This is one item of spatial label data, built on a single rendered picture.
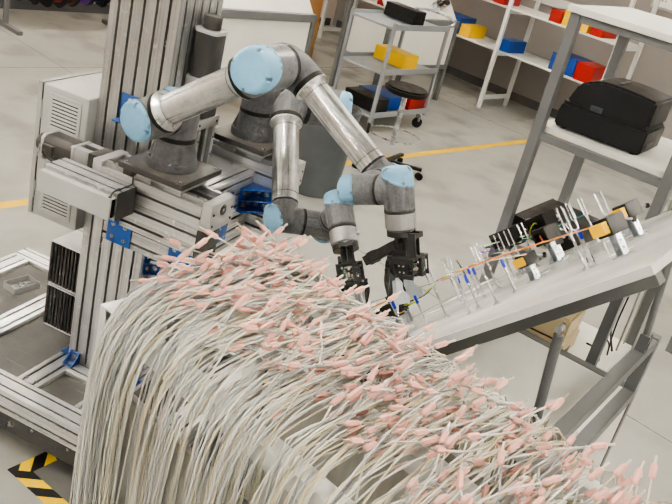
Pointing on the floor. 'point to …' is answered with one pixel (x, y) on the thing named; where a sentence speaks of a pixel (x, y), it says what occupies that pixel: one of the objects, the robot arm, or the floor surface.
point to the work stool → (401, 117)
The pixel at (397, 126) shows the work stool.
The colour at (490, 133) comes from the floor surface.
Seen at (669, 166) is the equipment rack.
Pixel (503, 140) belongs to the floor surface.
